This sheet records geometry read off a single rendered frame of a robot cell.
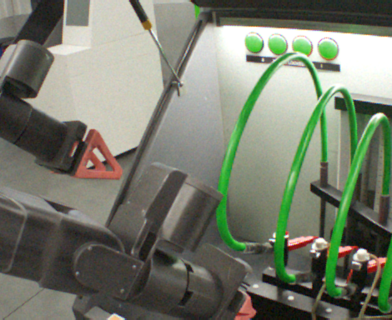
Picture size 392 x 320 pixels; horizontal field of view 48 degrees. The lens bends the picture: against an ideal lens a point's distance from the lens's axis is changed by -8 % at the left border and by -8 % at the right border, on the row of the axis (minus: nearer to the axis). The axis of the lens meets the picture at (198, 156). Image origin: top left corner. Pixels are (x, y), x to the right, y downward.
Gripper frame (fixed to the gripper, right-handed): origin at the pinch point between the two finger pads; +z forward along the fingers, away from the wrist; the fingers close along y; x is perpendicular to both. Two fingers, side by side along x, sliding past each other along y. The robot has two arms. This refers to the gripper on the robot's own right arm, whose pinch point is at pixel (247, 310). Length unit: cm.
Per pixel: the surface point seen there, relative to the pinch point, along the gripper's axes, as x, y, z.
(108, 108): 291, 42, 144
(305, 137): 8.8, 23.5, 5.5
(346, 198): 0.1, 18.2, 8.4
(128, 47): 293, 91, 132
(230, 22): 48, 47, 15
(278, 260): 6.6, 6.7, 10.6
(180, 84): 51, 29, 14
